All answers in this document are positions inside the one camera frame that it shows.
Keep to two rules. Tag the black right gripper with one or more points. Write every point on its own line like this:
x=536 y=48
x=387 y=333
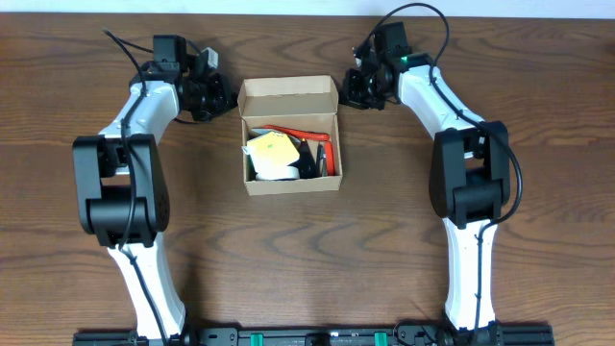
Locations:
x=358 y=91

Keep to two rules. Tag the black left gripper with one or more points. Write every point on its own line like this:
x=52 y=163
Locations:
x=217 y=99

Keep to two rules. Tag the brown cardboard box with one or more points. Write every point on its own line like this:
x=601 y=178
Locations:
x=307 y=103

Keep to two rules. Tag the red stapler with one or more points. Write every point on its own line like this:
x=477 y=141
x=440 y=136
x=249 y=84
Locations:
x=326 y=159

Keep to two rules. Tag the red utility knife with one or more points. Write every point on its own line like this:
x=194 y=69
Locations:
x=298 y=133

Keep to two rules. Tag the white yellow sticky note pad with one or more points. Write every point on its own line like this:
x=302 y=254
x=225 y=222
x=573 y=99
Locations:
x=271 y=151

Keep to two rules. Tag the white tape roll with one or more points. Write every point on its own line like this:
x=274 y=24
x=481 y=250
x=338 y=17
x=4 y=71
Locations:
x=278 y=173

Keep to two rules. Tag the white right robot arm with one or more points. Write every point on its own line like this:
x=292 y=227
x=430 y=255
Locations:
x=469 y=179

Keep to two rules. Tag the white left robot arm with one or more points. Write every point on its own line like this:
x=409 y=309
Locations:
x=121 y=191

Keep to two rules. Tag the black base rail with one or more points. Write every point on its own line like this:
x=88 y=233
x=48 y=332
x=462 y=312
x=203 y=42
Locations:
x=495 y=334

